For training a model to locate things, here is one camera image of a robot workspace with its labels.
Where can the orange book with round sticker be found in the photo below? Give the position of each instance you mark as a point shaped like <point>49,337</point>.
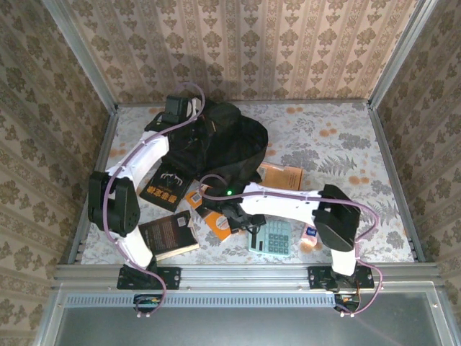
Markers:
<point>218,225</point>

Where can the black fabric backpack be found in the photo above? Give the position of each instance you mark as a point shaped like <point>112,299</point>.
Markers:
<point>223,144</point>

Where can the teal desk calculator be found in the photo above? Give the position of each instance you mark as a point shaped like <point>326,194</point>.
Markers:
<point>273,239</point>

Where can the thick orange paperback book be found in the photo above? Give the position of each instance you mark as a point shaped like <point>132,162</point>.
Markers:
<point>282,176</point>

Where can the dark brown paperback book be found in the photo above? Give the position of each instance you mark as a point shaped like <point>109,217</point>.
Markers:
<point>167,234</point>

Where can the black book with gold print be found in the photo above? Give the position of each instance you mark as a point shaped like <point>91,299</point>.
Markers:
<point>165,187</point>

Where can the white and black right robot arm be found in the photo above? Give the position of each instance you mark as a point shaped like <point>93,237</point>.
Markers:
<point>281,203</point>

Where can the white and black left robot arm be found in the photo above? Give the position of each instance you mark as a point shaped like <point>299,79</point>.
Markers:
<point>138,252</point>

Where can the grey metal panel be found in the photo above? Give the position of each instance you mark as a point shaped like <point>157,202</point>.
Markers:
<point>234,324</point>

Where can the aluminium front frame rail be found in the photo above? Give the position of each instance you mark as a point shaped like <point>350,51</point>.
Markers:
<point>245,277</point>

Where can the aluminium back rail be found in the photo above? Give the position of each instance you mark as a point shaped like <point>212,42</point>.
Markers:
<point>288,102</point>

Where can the aluminium side rail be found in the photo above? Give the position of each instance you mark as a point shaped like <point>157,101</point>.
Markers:
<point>104,144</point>
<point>389,162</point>

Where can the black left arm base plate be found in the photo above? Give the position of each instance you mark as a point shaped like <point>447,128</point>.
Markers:
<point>169,277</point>

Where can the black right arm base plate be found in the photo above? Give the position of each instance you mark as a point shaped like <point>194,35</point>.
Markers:
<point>317,277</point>

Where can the aluminium frame post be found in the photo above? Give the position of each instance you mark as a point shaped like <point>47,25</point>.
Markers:
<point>83,54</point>
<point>400,54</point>

